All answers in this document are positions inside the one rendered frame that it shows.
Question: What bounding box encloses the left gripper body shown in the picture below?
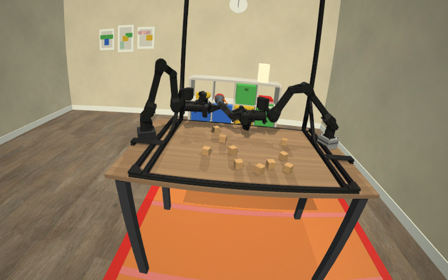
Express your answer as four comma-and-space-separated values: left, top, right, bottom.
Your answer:
239, 106, 257, 125

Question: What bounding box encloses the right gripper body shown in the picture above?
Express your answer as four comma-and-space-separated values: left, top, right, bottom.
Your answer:
192, 97, 209, 118

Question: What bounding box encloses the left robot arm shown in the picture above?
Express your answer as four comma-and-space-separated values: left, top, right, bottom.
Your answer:
256, 82, 339, 139

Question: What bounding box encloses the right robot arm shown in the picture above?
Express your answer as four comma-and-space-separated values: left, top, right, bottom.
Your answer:
140, 59, 207, 132

